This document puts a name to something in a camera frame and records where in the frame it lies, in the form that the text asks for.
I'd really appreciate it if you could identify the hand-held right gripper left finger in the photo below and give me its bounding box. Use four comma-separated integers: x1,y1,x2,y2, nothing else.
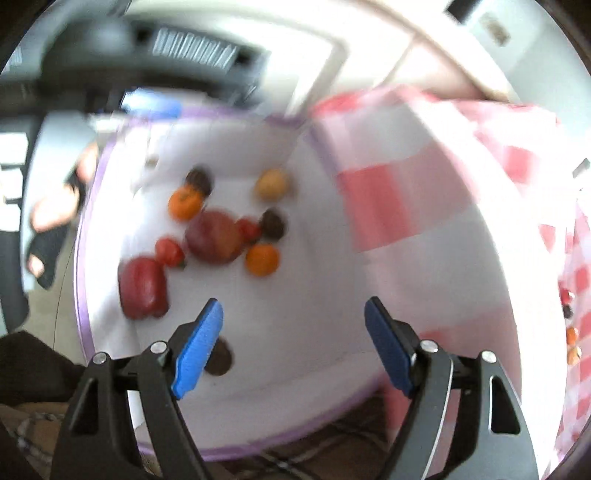
51,298,225,480

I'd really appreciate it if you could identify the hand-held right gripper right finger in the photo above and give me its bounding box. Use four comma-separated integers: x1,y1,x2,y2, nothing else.
364,296,541,480

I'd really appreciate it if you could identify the dark red apple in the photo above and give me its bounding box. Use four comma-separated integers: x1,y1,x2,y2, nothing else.
117,257,169,320

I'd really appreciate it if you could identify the white bin with purple rim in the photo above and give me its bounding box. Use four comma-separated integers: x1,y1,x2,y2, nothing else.
74,105,389,462

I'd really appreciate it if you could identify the red white checkered tablecloth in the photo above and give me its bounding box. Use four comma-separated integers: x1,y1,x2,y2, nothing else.
309,85,591,467

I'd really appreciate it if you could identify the person's left hand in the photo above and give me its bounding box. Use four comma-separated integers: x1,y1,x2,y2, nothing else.
25,143,100,289

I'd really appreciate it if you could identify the plaid blanket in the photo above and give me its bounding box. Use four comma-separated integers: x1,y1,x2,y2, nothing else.
217,392,398,480

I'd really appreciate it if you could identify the dark cloth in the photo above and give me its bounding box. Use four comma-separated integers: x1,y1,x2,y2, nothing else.
0,332,88,480

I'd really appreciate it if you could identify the blue box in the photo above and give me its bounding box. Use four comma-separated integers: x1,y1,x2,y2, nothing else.
121,90,183,120

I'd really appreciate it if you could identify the black appliance with grille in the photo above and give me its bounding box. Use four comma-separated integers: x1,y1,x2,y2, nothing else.
41,14,273,107

